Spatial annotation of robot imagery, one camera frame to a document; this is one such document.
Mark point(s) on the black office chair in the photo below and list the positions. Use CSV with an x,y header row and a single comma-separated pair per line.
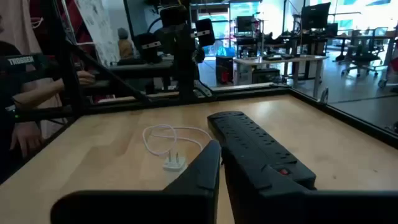
x,y
362,56

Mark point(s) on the white desk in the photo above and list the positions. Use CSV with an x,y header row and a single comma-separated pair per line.
x,y
280,59

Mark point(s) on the black red box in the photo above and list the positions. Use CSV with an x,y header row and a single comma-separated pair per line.
x,y
224,70

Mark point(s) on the black case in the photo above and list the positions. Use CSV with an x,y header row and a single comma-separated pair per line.
x,y
265,75

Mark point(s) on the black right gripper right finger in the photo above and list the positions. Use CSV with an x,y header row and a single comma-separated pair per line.
x,y
248,193

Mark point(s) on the small black monitor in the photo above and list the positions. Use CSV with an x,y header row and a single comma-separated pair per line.
x,y
245,24

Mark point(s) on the black aluminium table frame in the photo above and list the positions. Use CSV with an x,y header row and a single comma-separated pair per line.
x,y
248,91

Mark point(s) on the small blue container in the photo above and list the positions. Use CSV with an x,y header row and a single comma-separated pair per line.
x,y
226,52

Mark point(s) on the white USB charger cube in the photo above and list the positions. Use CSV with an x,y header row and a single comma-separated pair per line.
x,y
174,163

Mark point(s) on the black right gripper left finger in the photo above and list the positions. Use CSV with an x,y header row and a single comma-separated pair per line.
x,y
199,174

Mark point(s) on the person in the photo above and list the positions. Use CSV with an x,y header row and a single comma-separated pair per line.
x,y
126,46
34,90

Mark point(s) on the black power strip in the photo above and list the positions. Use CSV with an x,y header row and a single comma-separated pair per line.
x,y
248,133

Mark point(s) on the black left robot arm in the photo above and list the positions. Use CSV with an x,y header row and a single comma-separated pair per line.
x,y
185,84

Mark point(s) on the large black monitor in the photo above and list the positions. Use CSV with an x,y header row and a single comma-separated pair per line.
x,y
315,15

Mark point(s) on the white scribbled board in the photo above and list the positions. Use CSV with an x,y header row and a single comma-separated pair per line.
x,y
99,28

